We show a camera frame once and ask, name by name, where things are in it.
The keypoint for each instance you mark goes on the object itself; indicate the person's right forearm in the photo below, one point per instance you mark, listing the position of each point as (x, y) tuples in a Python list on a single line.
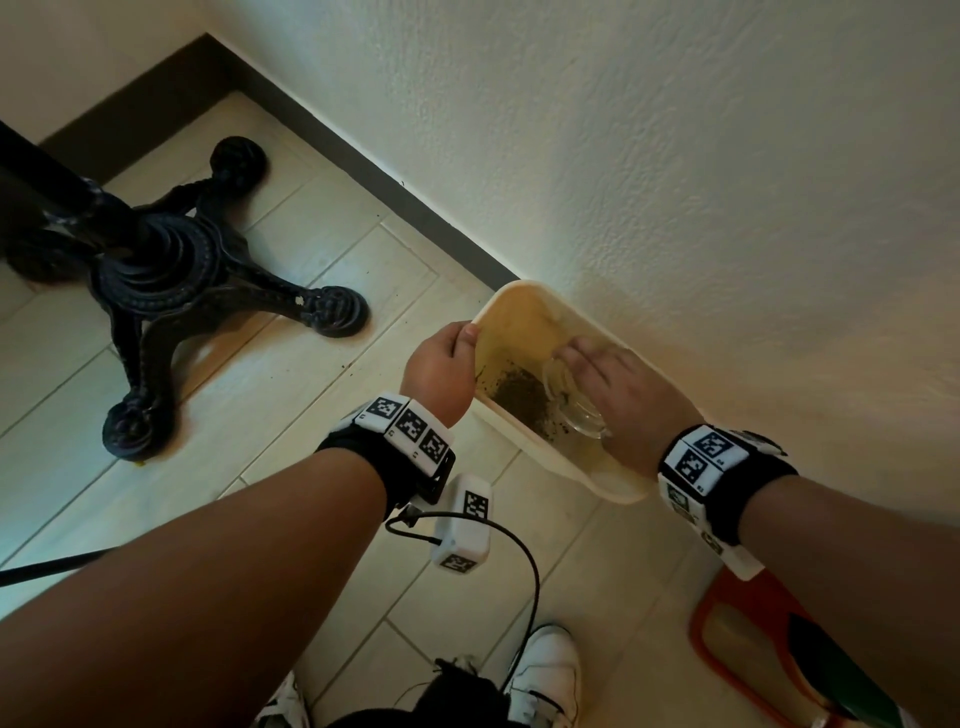
[(862, 570)]

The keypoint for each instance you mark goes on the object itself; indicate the person's left fingers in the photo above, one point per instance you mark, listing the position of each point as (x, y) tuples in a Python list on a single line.
[(463, 335)]

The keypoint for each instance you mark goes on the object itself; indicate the person's right hand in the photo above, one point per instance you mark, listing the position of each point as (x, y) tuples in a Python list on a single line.
[(637, 409)]

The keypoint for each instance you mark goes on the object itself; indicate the orange plastic dustpan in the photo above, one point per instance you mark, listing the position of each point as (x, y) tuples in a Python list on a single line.
[(750, 600)]

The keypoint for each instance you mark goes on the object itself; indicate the black cast iron table base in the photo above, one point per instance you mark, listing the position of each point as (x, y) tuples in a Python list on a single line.
[(172, 277)]

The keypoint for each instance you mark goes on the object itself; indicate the black marker wristband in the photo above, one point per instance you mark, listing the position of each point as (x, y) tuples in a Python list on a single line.
[(720, 469), (397, 442)]

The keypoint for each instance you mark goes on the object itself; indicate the person's left hand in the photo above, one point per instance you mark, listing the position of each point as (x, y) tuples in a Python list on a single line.
[(435, 371)]

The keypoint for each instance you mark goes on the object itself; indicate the white shoe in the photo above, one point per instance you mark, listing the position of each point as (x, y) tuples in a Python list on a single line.
[(551, 671), (286, 706)]

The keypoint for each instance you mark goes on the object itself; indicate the cream plastic waste bin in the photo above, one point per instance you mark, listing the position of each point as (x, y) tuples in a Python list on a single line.
[(525, 319)]

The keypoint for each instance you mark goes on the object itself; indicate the thin black rod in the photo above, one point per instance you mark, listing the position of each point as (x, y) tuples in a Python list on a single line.
[(52, 568)]

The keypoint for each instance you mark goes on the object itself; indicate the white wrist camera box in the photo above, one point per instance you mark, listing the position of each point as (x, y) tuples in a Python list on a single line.
[(465, 529), (739, 559)]

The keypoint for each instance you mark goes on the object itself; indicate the dark ash and dirt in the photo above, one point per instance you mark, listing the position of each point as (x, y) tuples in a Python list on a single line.
[(521, 397)]

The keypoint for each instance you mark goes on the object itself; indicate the white left shoe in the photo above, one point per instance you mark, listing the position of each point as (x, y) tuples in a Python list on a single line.
[(286, 706)]

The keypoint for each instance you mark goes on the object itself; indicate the white right shoe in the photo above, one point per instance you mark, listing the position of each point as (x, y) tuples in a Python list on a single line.
[(551, 671)]

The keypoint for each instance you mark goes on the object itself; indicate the person's right fingers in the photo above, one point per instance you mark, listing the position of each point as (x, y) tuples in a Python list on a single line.
[(589, 356)]

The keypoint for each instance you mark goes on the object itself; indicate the person's left forearm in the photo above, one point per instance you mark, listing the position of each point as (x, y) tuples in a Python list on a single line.
[(187, 592)]

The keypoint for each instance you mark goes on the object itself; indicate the person's black clothing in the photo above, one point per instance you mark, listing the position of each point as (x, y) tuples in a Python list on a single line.
[(450, 701)]

